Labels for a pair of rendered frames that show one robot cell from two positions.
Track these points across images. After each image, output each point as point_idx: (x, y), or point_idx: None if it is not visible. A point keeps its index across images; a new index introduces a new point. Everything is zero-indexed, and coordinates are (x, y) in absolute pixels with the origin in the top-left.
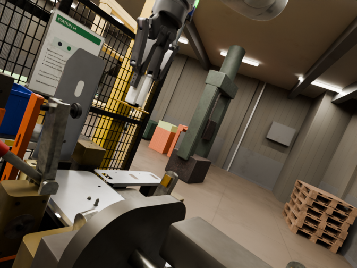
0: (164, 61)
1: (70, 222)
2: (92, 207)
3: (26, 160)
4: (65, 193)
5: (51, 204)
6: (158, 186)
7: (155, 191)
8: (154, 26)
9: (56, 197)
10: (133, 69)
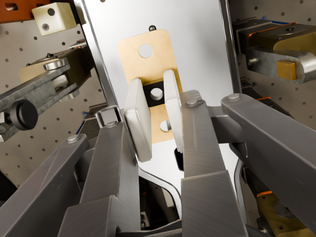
0: (276, 177)
1: (111, 94)
2: (150, 54)
3: (34, 17)
4: (117, 18)
5: (92, 56)
6: (274, 54)
7: (268, 53)
8: None
9: (102, 30)
10: (101, 120)
